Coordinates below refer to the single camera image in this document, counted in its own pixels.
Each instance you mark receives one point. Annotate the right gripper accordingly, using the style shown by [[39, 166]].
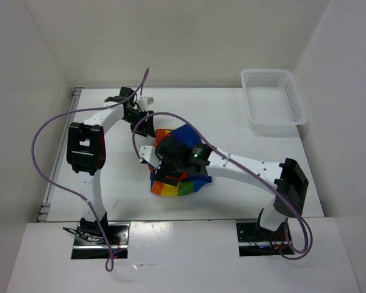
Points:
[[160, 174]]

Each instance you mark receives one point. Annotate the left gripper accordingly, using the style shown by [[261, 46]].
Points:
[[146, 127]]

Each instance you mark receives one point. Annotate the rainbow striped shorts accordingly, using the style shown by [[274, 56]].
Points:
[[176, 144]]

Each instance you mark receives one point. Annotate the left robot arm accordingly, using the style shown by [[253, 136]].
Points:
[[86, 152]]

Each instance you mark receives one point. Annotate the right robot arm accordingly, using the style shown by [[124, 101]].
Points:
[[286, 180]]

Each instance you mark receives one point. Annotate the white plastic basket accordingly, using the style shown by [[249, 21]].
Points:
[[273, 98]]

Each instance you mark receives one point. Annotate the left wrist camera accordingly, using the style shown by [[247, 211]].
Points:
[[144, 102]]

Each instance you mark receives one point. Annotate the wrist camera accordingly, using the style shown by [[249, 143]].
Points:
[[148, 154], [144, 102]]

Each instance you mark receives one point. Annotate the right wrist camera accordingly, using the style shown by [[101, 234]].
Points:
[[148, 154]]

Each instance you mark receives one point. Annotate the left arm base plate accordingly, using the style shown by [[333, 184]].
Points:
[[86, 246]]

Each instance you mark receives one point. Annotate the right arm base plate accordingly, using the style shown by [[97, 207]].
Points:
[[254, 241]]

